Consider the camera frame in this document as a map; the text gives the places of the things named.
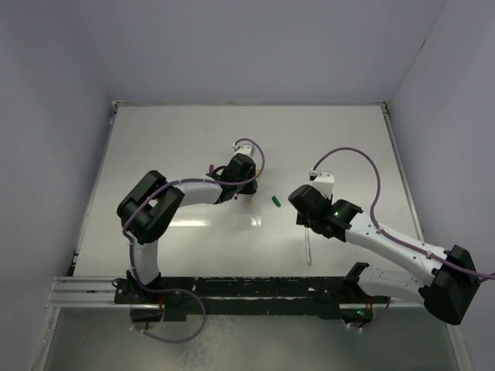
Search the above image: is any green marker pen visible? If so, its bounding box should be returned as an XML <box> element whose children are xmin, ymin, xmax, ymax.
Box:
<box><xmin>305</xmin><ymin>228</ymin><xmax>312</xmax><ymax>266</ymax></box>

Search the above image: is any green pen cap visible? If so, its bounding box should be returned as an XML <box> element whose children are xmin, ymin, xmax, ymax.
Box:
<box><xmin>271</xmin><ymin>196</ymin><xmax>281</xmax><ymax>207</ymax></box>

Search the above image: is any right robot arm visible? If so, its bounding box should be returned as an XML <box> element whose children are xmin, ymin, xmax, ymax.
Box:
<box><xmin>288</xmin><ymin>185</ymin><xmax>480</xmax><ymax>325</ymax></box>

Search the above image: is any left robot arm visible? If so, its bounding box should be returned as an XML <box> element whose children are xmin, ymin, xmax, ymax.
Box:
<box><xmin>117</xmin><ymin>151</ymin><xmax>258</xmax><ymax>303</ymax></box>

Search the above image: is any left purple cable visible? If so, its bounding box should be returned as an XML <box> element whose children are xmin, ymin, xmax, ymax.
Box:
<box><xmin>121</xmin><ymin>137</ymin><xmax>266</xmax><ymax>294</ymax></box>

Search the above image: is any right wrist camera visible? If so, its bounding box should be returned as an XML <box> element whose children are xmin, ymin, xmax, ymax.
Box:
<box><xmin>309</xmin><ymin>170</ymin><xmax>335</xmax><ymax>199</ymax></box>

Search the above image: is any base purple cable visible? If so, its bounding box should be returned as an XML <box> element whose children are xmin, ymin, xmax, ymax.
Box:
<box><xmin>129</xmin><ymin>291</ymin><xmax>207</xmax><ymax>343</ymax></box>

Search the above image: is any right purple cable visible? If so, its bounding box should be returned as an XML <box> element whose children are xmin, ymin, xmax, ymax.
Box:
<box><xmin>312</xmin><ymin>146</ymin><xmax>495</xmax><ymax>280</ymax></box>

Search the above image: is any aluminium frame rail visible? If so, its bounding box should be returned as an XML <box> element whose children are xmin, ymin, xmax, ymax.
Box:
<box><xmin>48</xmin><ymin>276</ymin><xmax>115</xmax><ymax>308</ymax></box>

